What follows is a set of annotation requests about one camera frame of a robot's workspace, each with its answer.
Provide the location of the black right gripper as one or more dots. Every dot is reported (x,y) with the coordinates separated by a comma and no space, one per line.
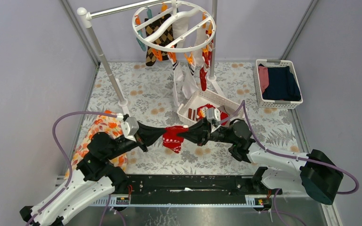
(200,132)

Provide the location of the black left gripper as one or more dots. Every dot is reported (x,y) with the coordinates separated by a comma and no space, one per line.
(140,141)

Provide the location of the red dotted sock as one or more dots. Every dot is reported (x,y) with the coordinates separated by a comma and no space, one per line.
(171,140)

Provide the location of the white sock with black stripes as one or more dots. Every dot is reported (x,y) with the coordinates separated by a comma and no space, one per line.
(189,85)

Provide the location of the orange clothes clip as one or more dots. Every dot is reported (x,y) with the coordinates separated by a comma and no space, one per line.
(190,59)
(158,54)

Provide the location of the white round clip hanger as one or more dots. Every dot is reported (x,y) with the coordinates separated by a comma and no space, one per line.
(199,20)

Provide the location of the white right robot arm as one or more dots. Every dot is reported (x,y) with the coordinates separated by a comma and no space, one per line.
(313,173)

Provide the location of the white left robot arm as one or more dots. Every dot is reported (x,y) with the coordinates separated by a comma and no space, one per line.
(94,176)

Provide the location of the teal clothes clip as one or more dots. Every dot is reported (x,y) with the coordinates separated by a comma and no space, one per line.
(141,44)

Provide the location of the brown striped sock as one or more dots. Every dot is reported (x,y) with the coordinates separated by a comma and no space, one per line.
(192,114)

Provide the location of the white sock basket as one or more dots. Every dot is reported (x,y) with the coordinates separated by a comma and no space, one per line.
(201,98)

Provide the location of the floral patterned table mat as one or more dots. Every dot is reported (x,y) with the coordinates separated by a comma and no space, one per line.
(150,100)

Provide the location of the orange floral cloth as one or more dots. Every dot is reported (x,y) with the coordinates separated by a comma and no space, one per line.
(91,126)

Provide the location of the small red hanging sock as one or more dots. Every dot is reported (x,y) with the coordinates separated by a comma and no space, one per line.
(202,75)

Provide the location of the white basket with dark clothes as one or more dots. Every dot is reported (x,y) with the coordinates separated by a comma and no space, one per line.
(281,104)

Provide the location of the red white hanging sock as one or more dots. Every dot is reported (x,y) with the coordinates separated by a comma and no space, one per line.
(207,54)

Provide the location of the pink folded cloth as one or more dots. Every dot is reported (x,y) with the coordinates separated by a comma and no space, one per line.
(263,77)

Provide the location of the dark navy folded cloth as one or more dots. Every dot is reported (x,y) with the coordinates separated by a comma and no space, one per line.
(282,85)

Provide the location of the brown argyle sock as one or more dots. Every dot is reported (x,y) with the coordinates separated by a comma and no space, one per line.
(163,40)

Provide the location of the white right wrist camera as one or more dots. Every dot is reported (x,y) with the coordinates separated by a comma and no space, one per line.
(213,115)

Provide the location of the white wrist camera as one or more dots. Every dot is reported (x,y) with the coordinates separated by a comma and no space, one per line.
(129,126)
(213,115)

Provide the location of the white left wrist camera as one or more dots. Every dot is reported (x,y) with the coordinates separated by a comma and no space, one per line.
(129,126)

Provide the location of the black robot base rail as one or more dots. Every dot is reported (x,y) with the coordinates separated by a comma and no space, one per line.
(191,191)

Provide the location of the silver drying rack frame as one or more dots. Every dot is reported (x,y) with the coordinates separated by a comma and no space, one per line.
(86,18)

